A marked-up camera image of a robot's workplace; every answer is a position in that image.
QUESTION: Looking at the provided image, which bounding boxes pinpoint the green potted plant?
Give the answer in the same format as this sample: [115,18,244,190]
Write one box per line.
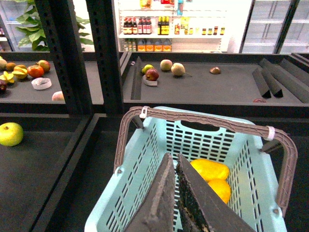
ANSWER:
[15,0,94,52]

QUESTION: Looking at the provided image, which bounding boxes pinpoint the pale pear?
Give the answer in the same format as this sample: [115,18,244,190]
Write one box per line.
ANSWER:
[171,63,186,76]

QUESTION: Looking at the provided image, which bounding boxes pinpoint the brown plastic basket handle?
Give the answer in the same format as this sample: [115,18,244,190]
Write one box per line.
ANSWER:
[113,106,298,217]

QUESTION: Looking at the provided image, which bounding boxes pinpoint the white tape roll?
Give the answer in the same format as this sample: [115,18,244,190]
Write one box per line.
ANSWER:
[31,77,52,90]

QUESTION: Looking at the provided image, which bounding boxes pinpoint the glass door refrigerator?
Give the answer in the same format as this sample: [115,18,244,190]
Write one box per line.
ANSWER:
[240,0,309,55]

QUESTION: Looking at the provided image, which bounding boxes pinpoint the yellow mango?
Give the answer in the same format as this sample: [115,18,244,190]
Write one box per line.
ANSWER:
[190,159,230,182]

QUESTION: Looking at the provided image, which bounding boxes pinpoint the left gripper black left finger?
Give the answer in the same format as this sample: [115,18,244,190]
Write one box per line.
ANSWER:
[125,153,175,232]

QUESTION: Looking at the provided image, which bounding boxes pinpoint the white zip tie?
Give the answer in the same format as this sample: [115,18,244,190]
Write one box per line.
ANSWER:
[264,126,276,141]
[139,106,150,119]

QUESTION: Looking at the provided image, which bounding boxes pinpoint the red orange tomato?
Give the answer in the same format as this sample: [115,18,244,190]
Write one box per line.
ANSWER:
[27,65,44,78]

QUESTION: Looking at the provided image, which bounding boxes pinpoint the white shelf with bottles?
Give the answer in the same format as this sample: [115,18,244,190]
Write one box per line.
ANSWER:
[114,0,229,53]

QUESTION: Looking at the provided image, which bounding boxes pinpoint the light blue plastic basket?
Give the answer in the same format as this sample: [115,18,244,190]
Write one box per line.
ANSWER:
[84,107,293,232]

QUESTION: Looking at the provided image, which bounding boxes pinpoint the yellow lemon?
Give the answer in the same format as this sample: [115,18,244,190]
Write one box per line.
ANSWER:
[208,179,231,204]

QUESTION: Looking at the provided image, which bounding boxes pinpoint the black upright post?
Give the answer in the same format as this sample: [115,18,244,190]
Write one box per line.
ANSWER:
[86,0,124,114]

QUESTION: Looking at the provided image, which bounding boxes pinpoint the green apple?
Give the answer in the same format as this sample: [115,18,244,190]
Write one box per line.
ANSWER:
[0,122,24,146]

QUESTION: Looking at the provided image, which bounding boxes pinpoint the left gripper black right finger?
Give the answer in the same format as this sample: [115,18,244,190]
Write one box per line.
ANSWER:
[176,154,254,232]

